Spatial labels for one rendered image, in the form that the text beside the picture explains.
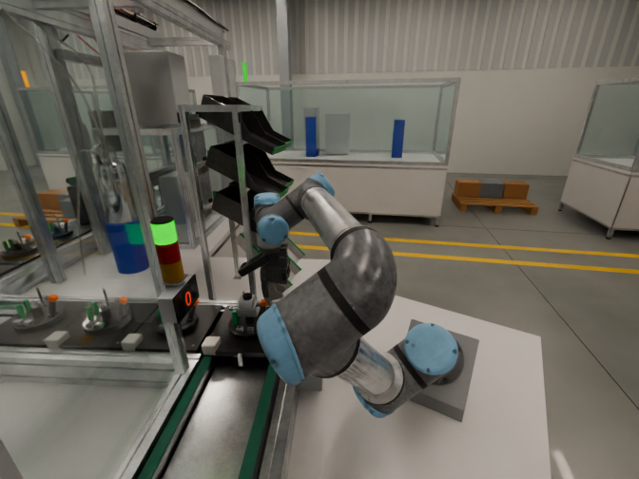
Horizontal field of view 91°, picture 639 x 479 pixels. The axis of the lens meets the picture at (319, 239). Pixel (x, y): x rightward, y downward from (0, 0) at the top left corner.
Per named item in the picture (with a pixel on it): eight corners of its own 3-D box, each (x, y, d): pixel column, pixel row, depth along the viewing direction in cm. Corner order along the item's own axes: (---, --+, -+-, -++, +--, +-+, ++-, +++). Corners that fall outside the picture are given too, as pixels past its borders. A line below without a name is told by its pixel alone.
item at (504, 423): (538, 342, 119) (540, 336, 118) (561, 695, 48) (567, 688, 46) (365, 292, 152) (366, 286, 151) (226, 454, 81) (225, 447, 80)
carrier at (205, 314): (223, 309, 119) (220, 280, 114) (197, 355, 97) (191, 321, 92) (161, 307, 120) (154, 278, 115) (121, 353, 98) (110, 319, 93)
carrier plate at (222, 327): (291, 311, 118) (291, 306, 117) (280, 358, 95) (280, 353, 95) (227, 309, 119) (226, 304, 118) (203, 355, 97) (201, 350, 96)
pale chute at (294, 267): (295, 275, 136) (301, 269, 134) (284, 291, 124) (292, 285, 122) (247, 228, 132) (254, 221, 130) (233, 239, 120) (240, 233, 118)
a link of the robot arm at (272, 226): (287, 201, 74) (281, 191, 84) (250, 231, 75) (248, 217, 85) (307, 226, 78) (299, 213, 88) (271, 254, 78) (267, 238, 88)
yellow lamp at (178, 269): (187, 274, 80) (184, 256, 79) (179, 283, 76) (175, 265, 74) (168, 273, 81) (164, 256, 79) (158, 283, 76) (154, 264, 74)
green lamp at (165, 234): (181, 237, 77) (178, 218, 75) (171, 245, 72) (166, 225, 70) (161, 237, 77) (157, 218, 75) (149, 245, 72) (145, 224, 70)
